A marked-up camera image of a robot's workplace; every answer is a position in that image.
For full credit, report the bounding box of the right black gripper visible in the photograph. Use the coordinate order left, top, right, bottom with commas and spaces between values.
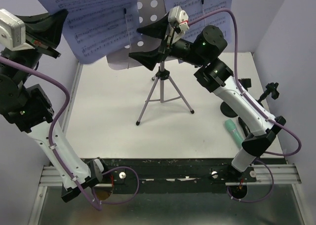
128, 12, 205, 72

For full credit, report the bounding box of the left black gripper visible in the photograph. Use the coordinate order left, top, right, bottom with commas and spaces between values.
0, 6, 66, 84

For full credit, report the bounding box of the silver tripod music stand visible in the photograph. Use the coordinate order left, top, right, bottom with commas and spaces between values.
107, 5, 195, 126

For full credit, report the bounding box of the black microphone stand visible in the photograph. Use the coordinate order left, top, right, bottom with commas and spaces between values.
257, 82, 279, 103
220, 102, 238, 118

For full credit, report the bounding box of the green toy microphone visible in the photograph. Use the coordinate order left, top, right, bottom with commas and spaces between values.
224, 119, 243, 148

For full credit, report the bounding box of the black microphone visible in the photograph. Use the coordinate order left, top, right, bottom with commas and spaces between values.
237, 117, 251, 138

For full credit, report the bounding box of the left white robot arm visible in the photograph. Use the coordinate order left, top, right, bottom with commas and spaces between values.
0, 9, 110, 202

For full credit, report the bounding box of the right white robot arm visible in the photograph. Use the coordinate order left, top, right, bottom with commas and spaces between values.
129, 17, 286, 182

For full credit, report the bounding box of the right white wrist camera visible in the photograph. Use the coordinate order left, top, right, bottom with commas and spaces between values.
168, 6, 190, 39

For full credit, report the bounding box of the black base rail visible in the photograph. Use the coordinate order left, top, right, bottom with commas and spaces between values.
79, 156, 287, 195

